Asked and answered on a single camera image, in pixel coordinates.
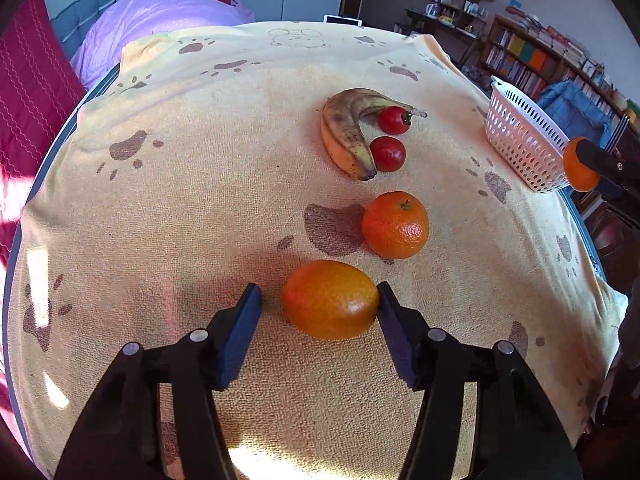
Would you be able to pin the wooden bookshelf with books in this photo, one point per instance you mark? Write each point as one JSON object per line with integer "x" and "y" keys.
{"x": 532, "y": 58}

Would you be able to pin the yellowish orange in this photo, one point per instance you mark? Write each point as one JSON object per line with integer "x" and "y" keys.
{"x": 330, "y": 300}

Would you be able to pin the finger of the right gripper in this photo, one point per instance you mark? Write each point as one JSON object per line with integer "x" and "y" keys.
{"x": 606, "y": 164}

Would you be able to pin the dark wooden desk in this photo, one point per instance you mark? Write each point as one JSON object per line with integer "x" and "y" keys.
{"x": 463, "y": 20}

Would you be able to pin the yellow paw print towel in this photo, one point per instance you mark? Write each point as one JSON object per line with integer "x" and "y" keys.
{"x": 202, "y": 169}

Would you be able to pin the pink purple duvet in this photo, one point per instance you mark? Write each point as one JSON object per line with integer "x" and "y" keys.
{"x": 129, "y": 20}

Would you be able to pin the blue plaid cloth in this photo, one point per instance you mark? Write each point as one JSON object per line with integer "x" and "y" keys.
{"x": 576, "y": 114}

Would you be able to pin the red quilted bedspread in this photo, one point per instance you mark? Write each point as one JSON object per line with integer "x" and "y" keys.
{"x": 39, "y": 90}

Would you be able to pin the spotted ripe banana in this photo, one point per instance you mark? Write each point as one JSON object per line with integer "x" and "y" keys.
{"x": 341, "y": 133}

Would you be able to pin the mandarin with stem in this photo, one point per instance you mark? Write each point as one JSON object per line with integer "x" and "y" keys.
{"x": 395, "y": 225}

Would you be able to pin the red tomato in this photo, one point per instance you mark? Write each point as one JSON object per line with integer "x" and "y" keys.
{"x": 394, "y": 120}
{"x": 389, "y": 154}

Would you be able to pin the white tablet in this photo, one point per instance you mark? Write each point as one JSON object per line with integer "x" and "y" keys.
{"x": 338, "y": 19}

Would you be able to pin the white plastic basket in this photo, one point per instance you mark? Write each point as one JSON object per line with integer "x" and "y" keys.
{"x": 526, "y": 137}

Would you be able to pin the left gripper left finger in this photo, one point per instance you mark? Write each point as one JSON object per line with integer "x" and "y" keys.
{"x": 204, "y": 361}

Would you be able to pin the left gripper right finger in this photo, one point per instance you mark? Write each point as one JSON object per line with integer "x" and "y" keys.
{"x": 434, "y": 363}

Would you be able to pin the grey padded headboard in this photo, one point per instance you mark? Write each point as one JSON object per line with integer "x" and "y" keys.
{"x": 72, "y": 24}

